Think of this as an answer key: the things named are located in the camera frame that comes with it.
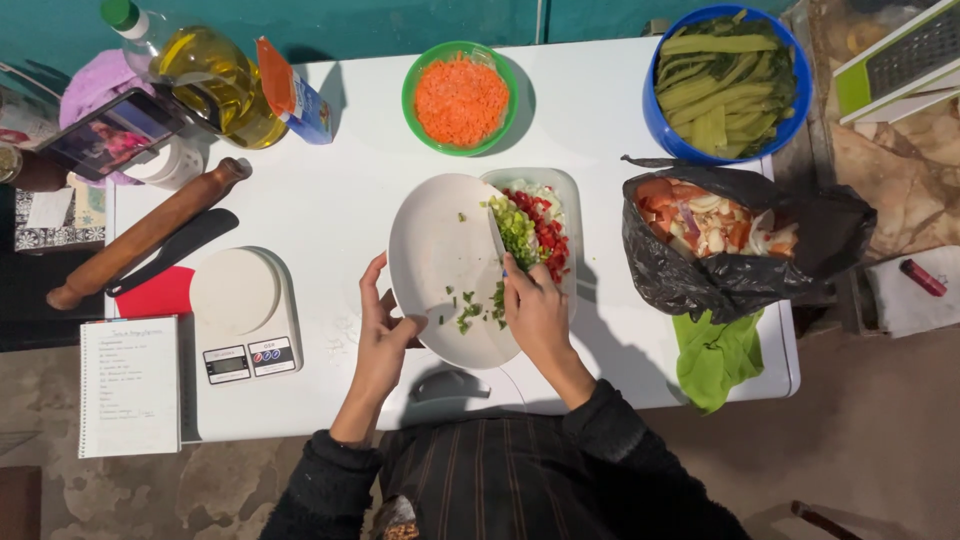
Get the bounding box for white spiral notebook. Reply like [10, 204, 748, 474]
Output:
[77, 314, 183, 460]

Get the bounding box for black spatula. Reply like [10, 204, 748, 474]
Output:
[104, 207, 240, 298]

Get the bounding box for red lighter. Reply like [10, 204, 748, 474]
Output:
[899, 258, 949, 299]

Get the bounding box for brown jar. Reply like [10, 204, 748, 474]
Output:
[0, 142, 70, 194]

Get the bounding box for person's left hand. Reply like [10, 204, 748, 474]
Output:
[356, 252, 429, 392]

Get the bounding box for green cloth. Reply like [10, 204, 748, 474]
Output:
[672, 308, 767, 416]

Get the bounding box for black smartphone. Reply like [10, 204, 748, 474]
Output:
[35, 87, 186, 182]

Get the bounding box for chopped green pepper heap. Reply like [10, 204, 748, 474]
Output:
[489, 195, 541, 273]

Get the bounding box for pink fluffy cloth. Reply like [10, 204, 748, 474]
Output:
[59, 48, 157, 189]

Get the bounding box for dark striped apron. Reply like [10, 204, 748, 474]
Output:
[373, 411, 625, 540]

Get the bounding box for cooked green chard stalks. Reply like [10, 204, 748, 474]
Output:
[654, 9, 798, 160]

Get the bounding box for white ribbed jar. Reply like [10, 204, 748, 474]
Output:
[122, 135, 206, 192]

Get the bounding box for vegetable scraps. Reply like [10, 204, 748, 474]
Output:
[636, 177, 799, 261]

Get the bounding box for wooden rolling pin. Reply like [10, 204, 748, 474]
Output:
[45, 156, 253, 312]

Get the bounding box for black fleece sweater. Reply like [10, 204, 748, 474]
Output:
[258, 378, 753, 540]

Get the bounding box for green pepper bits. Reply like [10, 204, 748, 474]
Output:
[444, 213, 510, 336]

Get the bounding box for white cloth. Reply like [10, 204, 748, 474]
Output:
[864, 244, 960, 339]

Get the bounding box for white rectangular container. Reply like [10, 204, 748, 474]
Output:
[479, 167, 585, 325]

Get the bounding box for white oval plate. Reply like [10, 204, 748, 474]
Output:
[387, 173, 526, 371]

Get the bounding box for chopped red pepper heap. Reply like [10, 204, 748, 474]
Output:
[501, 187, 571, 285]

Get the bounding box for chopped white onion heap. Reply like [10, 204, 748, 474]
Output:
[508, 178, 565, 223]

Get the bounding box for small kitchen knife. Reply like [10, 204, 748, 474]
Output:
[486, 202, 514, 277]

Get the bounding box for green plastic bowl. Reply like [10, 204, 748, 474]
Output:
[401, 40, 520, 159]

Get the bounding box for blue plastic bowl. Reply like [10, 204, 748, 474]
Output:
[642, 3, 815, 167]

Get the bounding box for green and white grater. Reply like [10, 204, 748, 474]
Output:
[831, 0, 960, 126]

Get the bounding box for patterned tile cloth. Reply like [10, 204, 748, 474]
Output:
[12, 174, 108, 254]

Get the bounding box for grated orange carrot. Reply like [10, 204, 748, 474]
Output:
[414, 52, 511, 148]

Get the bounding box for red flat mat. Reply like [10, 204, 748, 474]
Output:
[114, 265, 197, 321]

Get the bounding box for white digital kitchen scale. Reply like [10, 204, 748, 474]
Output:
[189, 246, 305, 387]

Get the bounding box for clear oil bottle green cap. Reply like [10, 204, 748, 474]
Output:
[100, 0, 291, 150]

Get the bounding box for grey lid handle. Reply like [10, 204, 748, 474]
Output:
[408, 366, 493, 407]

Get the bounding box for brown wooden stick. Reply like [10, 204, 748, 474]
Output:
[789, 500, 865, 540]

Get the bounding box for black plastic bag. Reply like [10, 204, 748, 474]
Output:
[620, 154, 878, 326]

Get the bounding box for blue carton orange top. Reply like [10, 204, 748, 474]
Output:
[255, 36, 334, 147]

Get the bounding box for person's right hand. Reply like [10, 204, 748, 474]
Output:
[501, 252, 579, 369]

